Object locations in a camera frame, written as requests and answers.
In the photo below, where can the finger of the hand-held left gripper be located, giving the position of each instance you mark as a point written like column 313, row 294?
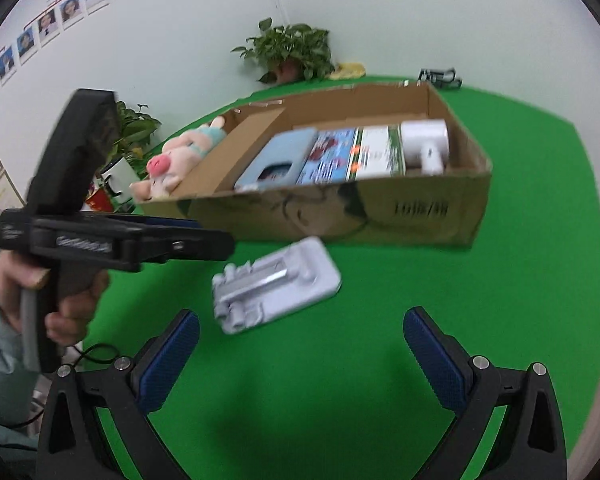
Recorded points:
column 175, row 221
column 195, row 246

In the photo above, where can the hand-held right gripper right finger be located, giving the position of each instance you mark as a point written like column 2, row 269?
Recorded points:
column 437, row 360

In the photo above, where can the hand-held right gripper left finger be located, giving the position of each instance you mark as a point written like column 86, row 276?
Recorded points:
column 167, row 360

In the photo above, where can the pink pig plush toy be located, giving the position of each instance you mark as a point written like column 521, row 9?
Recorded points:
column 172, row 160

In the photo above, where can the white plastic tray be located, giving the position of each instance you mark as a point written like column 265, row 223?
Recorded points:
column 280, row 285

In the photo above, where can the light blue box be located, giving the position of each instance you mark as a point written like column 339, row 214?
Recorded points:
column 285, row 152

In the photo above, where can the cardboard box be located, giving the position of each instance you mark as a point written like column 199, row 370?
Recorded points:
column 405, row 210

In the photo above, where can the printed blue box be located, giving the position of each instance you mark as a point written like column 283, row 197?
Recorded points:
column 330, row 155

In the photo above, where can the green and white box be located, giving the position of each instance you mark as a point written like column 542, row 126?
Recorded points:
column 377, row 150

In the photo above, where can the person's left hand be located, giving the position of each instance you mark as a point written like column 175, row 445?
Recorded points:
column 75, row 315

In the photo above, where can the red object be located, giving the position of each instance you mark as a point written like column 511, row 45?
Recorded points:
column 97, row 202

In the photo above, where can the white mug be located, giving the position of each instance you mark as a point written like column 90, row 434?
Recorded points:
column 120, row 180

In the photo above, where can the small leafy plant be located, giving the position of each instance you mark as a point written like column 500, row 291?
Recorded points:
column 137, row 130

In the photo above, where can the green tablecloth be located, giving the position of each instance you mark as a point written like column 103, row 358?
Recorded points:
column 380, row 285

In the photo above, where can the potted green plant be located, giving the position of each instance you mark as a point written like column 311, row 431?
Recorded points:
column 290, row 47

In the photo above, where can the yellow dry leaf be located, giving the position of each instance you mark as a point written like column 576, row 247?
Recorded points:
column 347, row 70

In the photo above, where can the black metal clip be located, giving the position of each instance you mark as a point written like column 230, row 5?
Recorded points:
column 440, row 77

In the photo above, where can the row of wall photos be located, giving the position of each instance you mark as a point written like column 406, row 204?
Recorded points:
column 70, row 10

